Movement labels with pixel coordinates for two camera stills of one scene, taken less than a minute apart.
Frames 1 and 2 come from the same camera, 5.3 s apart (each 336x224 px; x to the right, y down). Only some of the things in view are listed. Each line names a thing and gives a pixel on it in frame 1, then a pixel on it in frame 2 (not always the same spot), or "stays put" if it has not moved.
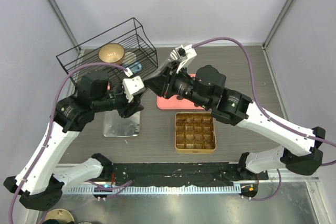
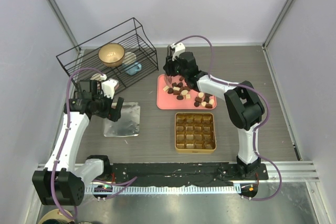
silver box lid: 115,126 stays put
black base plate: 196,173 stays put
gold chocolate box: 195,132 stays put
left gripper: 129,108 → 114,114
